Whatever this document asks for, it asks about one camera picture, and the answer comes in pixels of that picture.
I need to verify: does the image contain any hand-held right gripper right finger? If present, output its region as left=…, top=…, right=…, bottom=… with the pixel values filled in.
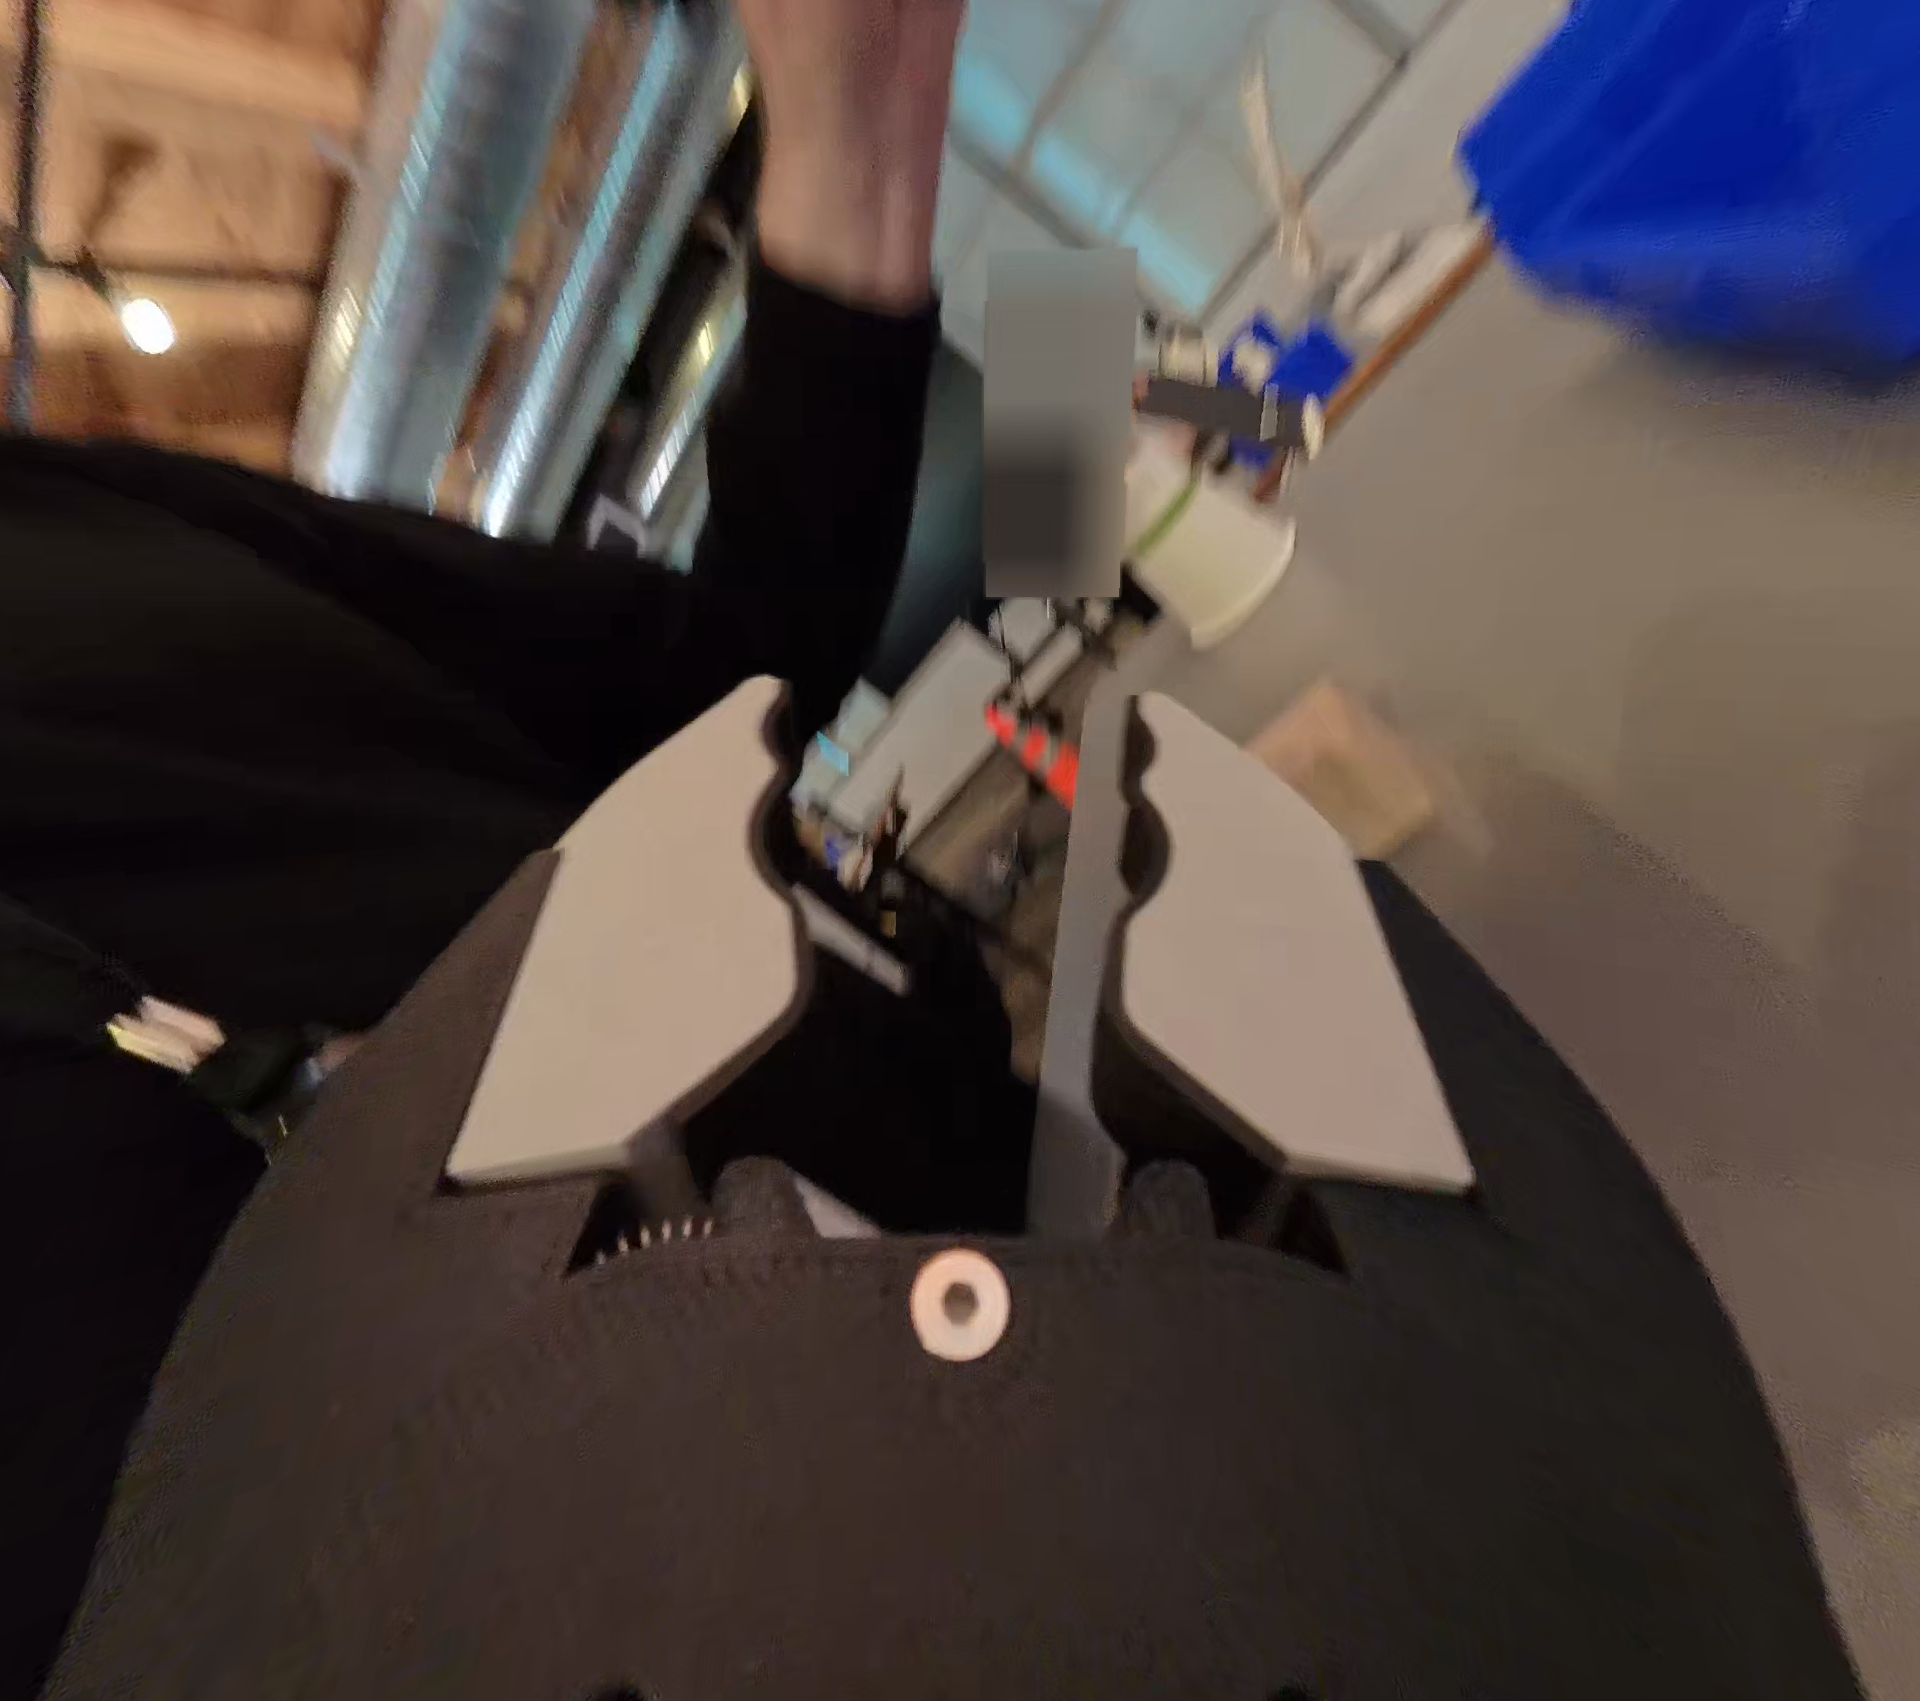
left=1105, top=691, right=1475, bottom=1241

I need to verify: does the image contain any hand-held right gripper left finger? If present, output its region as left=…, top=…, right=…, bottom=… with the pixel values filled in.
left=443, top=676, right=815, bottom=1226

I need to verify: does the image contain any person's left forearm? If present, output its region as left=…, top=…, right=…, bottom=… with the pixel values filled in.
left=682, top=131, right=961, bottom=743

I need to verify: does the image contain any grey metal bar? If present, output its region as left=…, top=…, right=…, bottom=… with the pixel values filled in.
left=1026, top=678, right=1135, bottom=1235

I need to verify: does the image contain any cardboard box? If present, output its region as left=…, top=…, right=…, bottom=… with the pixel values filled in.
left=1243, top=678, right=1442, bottom=860

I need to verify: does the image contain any person's black clothing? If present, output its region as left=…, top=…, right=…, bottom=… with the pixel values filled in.
left=0, top=431, right=797, bottom=1701

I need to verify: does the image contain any white cylindrical container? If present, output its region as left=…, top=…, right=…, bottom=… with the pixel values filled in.
left=1123, top=439, right=1299, bottom=650

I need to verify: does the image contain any blue plastic bin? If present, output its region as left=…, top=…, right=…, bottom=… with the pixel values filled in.
left=1457, top=0, right=1920, bottom=389

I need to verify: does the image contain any silver ceiling duct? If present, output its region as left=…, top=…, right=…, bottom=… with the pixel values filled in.
left=291, top=0, right=752, bottom=531

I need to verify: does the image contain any white cable plug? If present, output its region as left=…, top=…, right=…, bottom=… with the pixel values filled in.
left=103, top=998, right=228, bottom=1073

